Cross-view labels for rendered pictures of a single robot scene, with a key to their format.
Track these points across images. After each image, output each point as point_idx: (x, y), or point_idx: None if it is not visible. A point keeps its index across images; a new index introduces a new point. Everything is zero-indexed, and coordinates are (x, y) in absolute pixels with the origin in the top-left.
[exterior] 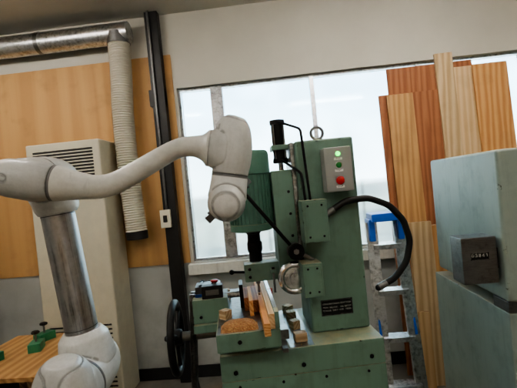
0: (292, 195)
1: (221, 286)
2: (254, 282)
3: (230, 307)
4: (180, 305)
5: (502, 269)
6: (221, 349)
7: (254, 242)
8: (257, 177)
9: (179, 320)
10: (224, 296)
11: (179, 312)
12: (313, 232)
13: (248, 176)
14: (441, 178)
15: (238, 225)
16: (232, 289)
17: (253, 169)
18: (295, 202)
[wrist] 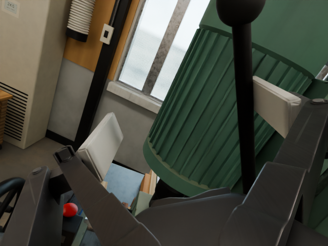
0: (325, 168)
1: (72, 235)
2: (143, 184)
3: (85, 239)
4: (21, 183)
5: None
6: None
7: (175, 190)
8: (295, 81)
9: (19, 194)
10: (75, 239)
11: (16, 192)
12: None
13: (277, 66)
14: None
15: (164, 162)
16: (117, 166)
17: (306, 52)
18: (319, 183)
